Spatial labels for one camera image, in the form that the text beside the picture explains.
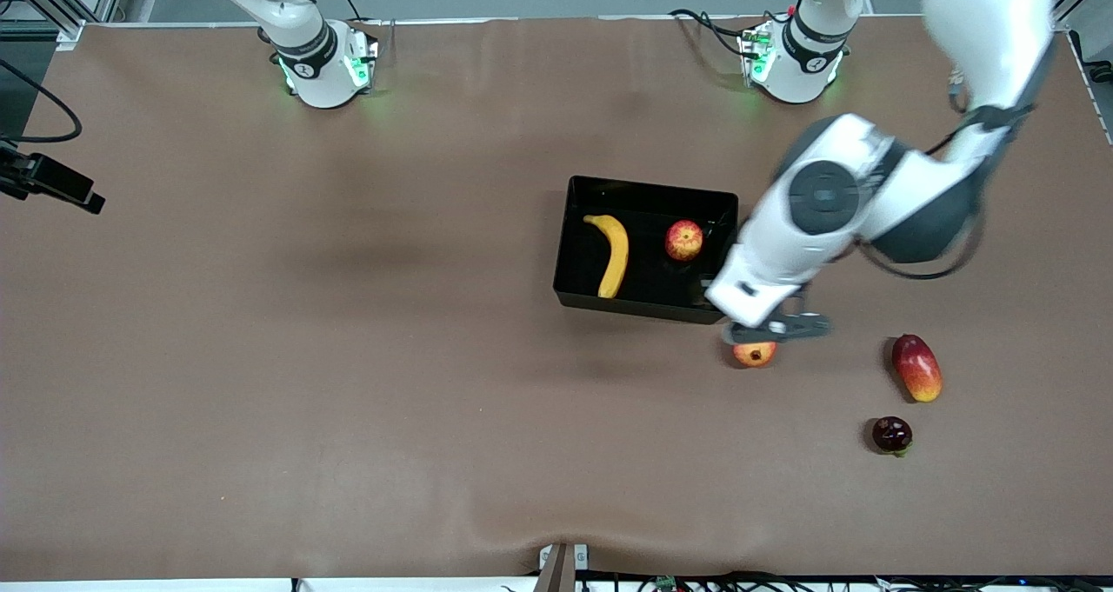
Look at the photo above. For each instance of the black plastic box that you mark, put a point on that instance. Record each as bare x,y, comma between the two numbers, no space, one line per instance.
648,262

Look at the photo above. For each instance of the red yellow mango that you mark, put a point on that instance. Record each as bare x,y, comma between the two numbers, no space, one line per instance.
917,370

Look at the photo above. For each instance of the small green circuit board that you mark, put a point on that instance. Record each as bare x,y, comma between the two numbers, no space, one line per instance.
667,583

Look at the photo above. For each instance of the brown table mat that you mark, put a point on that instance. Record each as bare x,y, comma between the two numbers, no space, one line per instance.
348,401

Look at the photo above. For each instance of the red apple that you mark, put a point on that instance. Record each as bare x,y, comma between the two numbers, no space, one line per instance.
684,241

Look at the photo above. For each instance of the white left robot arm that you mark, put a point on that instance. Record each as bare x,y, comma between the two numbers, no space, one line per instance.
783,253

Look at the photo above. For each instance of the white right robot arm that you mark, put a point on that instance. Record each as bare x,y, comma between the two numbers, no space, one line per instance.
322,79

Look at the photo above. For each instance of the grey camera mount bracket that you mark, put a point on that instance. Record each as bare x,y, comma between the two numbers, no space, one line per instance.
556,570

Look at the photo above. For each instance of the dark purple mangosteen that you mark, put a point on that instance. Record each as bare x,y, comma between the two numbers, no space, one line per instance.
891,435

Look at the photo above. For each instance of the yellow banana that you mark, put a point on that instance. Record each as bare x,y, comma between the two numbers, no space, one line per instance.
616,262

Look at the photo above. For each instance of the red yellow pomegranate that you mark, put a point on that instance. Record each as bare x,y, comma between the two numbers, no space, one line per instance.
755,355

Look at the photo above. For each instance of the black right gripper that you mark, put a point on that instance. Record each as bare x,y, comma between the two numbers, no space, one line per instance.
19,177

